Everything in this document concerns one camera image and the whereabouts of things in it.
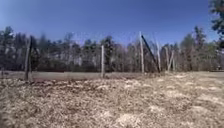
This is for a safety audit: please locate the wood of bare trees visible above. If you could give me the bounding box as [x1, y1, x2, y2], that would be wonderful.
[0, 0, 224, 74]

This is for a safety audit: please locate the dry brown grass field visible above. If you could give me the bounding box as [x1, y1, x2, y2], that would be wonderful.
[0, 70, 224, 128]

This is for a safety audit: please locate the wooden post wire fence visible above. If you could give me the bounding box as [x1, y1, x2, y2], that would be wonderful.
[23, 31, 178, 82]

